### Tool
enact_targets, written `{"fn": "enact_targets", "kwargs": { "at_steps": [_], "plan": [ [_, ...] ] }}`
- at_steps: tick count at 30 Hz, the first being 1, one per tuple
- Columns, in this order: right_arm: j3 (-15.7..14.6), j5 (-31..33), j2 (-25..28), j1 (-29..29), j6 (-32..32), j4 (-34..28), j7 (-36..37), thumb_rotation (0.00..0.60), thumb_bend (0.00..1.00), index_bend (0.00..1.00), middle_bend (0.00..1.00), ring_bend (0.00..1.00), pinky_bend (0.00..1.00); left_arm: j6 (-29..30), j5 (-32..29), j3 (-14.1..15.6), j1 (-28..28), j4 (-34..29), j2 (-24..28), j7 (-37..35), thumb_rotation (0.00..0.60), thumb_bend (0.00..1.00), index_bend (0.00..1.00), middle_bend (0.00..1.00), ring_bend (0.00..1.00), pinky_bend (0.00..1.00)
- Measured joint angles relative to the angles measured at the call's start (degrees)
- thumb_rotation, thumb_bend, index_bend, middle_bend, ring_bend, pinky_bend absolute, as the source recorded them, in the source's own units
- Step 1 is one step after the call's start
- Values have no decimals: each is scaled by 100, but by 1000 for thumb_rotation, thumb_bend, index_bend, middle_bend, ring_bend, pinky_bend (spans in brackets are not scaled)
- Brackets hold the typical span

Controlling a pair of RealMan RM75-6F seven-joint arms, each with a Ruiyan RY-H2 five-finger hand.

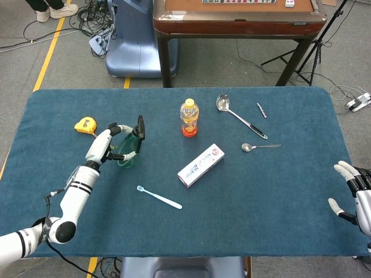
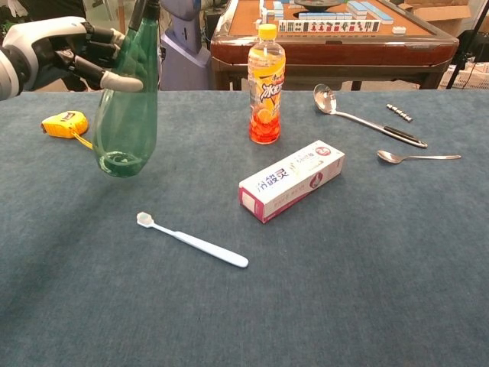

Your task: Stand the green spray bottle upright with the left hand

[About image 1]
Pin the grey robot torso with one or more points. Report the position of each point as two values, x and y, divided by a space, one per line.
182 267

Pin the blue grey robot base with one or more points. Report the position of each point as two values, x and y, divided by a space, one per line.
133 49

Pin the brown mahjong table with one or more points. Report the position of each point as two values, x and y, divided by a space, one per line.
232 29

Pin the row of face-up mahjong tiles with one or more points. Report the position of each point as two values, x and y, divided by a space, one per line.
237 1

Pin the green plastic spray bottle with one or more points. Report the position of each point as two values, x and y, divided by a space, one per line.
127 143

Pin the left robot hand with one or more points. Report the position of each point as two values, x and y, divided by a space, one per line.
100 144

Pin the steel ladle black grip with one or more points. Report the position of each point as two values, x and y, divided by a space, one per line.
222 102

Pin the yellow tape measure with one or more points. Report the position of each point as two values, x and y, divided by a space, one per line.
85 125

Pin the person's dark trouser leg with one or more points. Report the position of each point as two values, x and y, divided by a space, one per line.
55 3

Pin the white sneaker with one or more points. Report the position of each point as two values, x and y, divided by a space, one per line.
43 16
63 11

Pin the white power strip with plugs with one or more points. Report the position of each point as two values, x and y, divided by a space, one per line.
359 102

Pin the light blue toothbrush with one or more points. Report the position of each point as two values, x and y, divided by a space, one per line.
162 199

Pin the black tripod stand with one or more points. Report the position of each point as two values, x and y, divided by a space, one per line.
314 46

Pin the orange drink bottle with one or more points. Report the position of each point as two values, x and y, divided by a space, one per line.
189 116

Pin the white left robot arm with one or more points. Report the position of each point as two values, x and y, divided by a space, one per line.
75 197

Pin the blue table cloth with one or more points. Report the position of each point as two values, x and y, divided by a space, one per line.
261 202

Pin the small steel spoon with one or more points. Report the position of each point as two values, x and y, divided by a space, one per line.
247 147

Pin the white pink toothpaste box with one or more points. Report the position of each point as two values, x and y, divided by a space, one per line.
201 165

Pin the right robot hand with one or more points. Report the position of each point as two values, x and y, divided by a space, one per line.
363 208

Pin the single white mahjong tile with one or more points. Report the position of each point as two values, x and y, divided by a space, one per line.
290 3

